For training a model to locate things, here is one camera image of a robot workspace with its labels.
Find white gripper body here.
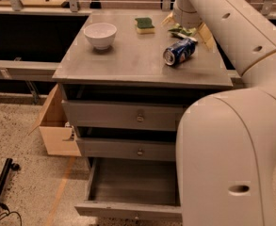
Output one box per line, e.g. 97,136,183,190
172,0,202,28

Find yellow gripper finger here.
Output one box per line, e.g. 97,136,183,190
161,12,175,25
198,23,215,50

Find blue pepsi can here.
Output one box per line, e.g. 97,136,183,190
163,38,195,66

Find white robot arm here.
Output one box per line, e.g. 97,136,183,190
173,0,276,226

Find grey drawer cabinet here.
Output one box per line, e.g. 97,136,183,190
52,13,234,174

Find top grey drawer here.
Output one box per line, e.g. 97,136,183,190
62,100,184,131

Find middle grey drawer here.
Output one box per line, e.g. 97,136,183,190
76,138,175,161

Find bottom grey open drawer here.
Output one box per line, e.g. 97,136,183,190
75,158,182,221

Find green chip bag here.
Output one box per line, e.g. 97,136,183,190
169,24,197,42

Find green yellow sponge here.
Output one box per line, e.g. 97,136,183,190
135,17,154,34

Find white ceramic bowl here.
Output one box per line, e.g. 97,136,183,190
84,23,117,50

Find cardboard box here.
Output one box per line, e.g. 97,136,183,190
29,85,80,156

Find black stand with cable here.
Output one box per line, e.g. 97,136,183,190
0,158,23,226

